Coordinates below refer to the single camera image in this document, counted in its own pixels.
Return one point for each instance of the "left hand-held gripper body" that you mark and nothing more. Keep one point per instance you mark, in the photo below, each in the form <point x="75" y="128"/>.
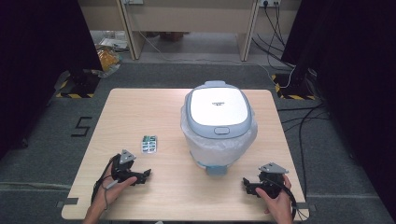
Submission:
<point x="123" y="169"/>

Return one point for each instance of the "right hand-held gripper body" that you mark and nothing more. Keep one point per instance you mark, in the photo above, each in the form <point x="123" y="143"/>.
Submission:
<point x="271" y="183"/>

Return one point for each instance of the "green pill blister pack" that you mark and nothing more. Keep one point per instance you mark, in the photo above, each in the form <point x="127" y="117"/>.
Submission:
<point x="149" y="144"/>

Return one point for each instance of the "person's right hand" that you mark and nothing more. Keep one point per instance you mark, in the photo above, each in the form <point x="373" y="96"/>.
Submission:
<point x="278" y="208"/>

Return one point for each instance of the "person's left hand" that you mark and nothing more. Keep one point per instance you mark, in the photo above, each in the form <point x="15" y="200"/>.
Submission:
<point x="110" y="193"/>

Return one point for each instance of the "grey tape strip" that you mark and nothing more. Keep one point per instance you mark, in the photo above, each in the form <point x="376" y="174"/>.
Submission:
<point x="306" y="207"/>
<point x="67" y="202"/>

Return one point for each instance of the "stand base with hazard tape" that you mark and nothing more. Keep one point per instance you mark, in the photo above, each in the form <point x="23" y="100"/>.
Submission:
<point x="292" y="93"/>
<point x="79" y="85"/>

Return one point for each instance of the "plastic bag with yellow contents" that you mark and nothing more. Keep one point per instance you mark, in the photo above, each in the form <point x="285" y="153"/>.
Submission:
<point x="107" y="59"/>

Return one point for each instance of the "clear plastic packaging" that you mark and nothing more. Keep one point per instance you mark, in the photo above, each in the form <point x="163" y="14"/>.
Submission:
<point x="113" y="42"/>

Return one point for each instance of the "black curtain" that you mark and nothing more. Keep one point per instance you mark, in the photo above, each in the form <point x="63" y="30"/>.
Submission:
<point x="358" y="77"/>
<point x="37" y="62"/>

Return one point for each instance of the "beige wooden desk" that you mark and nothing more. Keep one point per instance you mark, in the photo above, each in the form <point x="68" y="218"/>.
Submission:
<point x="190" y="17"/>

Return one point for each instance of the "white wall power outlet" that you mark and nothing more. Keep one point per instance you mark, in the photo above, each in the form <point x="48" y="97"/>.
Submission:
<point x="133" y="1"/>
<point x="269" y="2"/>

